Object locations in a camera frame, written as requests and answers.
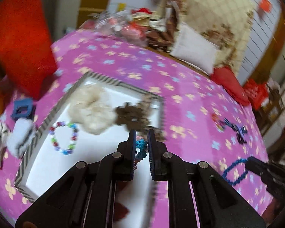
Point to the clear plastic snack bag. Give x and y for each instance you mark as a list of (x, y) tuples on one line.
[(121, 25)]

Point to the red heart cushion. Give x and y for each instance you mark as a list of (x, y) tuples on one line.
[(224, 77)]

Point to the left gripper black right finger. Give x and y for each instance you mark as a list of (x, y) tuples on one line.
[(198, 195)]

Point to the white small pillow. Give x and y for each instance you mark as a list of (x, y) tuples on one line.
[(194, 49)]

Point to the blue hair claw clip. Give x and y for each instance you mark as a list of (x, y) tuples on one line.
[(23, 108)]

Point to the white box with striped rim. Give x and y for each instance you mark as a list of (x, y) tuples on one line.
[(42, 166)]

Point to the pink floral bed blanket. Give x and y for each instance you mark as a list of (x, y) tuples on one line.
[(202, 122)]

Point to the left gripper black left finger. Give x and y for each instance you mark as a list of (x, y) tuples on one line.
[(85, 195)]

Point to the red gift bag left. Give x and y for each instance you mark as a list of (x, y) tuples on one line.
[(25, 45)]

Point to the floral beige quilt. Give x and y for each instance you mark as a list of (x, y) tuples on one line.
[(225, 23)]

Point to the wooden shelf right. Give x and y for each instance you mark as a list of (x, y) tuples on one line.
[(271, 115)]

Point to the brown scrunchie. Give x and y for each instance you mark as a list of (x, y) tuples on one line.
[(134, 117)]

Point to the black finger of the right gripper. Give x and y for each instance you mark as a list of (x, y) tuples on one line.
[(271, 174)]

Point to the red shopping bag right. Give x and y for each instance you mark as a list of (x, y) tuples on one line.
[(256, 93)]

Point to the cream lace scrunchie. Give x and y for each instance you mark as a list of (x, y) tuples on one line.
[(90, 106)]

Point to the leopard print bow hair clip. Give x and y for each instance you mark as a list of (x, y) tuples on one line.
[(151, 117)]

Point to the red fabric flower accessory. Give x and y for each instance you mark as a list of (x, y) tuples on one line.
[(120, 212)]

